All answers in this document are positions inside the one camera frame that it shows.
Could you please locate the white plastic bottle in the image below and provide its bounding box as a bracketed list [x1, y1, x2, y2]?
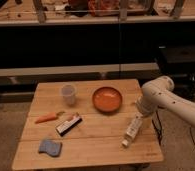
[122, 115, 143, 148]

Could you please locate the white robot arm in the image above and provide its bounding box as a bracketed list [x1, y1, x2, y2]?
[136, 76, 195, 128]

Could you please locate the orange ceramic bowl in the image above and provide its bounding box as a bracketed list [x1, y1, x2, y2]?
[92, 87, 122, 113]

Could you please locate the clear plastic cup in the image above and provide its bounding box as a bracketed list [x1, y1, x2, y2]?
[61, 84, 76, 105]

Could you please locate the wooden table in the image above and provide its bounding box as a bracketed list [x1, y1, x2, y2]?
[12, 79, 163, 171]

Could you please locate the orange toy carrot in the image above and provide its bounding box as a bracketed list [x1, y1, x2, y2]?
[35, 111, 64, 124]

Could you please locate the blue sponge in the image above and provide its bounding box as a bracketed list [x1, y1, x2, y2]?
[38, 139, 62, 157]

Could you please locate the black box on shelf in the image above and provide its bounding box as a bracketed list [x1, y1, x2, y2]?
[157, 45, 195, 74]

